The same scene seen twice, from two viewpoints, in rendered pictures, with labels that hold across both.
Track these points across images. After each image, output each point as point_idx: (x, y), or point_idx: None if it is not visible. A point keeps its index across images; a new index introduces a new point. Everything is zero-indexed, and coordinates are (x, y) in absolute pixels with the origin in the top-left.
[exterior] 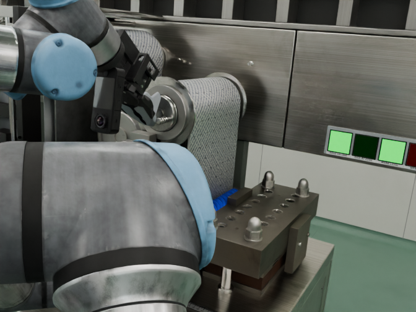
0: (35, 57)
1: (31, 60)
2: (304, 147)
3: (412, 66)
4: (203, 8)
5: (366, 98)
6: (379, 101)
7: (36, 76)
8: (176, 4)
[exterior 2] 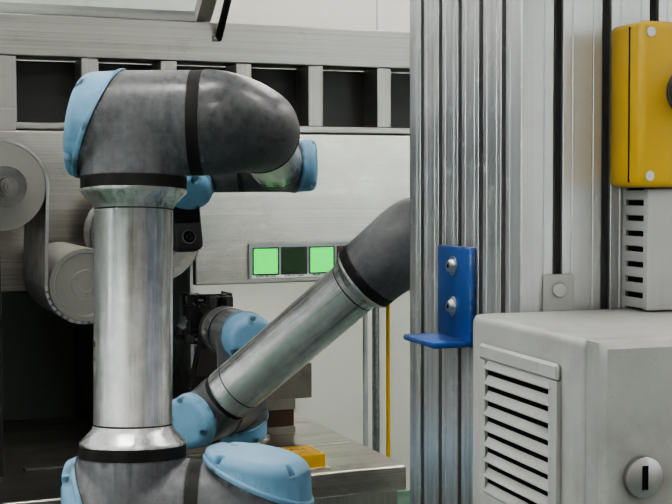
0: (306, 155)
1: (302, 159)
2: (223, 277)
3: (324, 164)
4: (25, 108)
5: (285, 205)
6: (298, 206)
7: (310, 170)
8: (4, 104)
